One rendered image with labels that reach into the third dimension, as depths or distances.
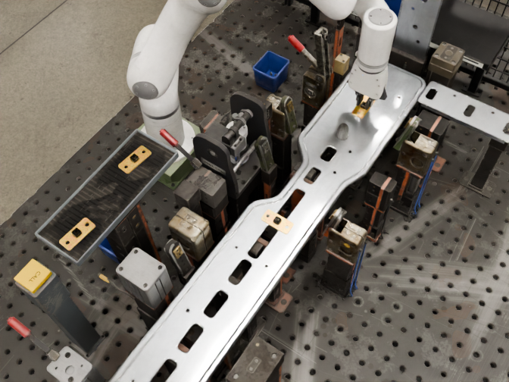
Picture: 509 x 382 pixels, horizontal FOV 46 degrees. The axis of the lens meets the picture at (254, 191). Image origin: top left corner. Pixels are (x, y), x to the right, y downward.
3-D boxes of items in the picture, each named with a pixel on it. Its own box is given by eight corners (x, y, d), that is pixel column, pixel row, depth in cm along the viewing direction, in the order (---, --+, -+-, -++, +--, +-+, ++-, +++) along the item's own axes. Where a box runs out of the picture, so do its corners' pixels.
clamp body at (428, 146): (410, 224, 190) (434, 162, 160) (376, 207, 194) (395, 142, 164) (423, 204, 194) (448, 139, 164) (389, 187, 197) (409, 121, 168)
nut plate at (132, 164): (127, 174, 147) (126, 171, 146) (117, 166, 149) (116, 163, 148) (152, 153, 151) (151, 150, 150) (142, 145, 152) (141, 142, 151)
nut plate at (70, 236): (69, 251, 137) (67, 248, 136) (58, 242, 138) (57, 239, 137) (96, 226, 140) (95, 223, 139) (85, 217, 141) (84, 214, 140)
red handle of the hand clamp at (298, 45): (324, 78, 175) (286, 39, 172) (320, 80, 177) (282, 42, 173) (332, 69, 176) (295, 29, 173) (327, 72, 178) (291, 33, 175)
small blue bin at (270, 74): (274, 95, 220) (274, 79, 212) (252, 85, 223) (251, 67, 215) (290, 77, 224) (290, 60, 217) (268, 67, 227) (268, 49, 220)
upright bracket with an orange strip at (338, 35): (328, 128, 211) (340, 19, 169) (324, 126, 211) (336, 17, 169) (332, 123, 212) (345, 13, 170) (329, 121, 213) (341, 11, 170)
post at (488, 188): (489, 198, 193) (519, 145, 169) (457, 183, 197) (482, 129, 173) (497, 185, 196) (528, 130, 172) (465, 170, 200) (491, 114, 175)
